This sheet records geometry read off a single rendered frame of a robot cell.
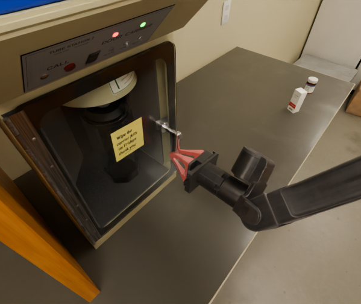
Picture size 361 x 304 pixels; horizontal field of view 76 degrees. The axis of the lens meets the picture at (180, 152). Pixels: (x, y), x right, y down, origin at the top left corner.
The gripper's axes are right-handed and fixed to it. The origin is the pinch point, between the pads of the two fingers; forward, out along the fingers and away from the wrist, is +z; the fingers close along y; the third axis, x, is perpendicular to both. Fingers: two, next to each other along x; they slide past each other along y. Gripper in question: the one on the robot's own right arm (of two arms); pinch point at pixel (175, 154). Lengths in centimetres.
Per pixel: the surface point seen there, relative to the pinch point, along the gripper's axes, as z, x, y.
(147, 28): -2.0, -29.7, 11.0
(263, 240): -26, 105, -73
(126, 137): 3.9, -8.5, 11.2
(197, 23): 49, -14, -69
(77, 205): 3.9, 1.6, 24.1
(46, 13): -6.9, -33.0, 25.5
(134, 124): 3.8, -10.8, 9.1
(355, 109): -33, 69, -261
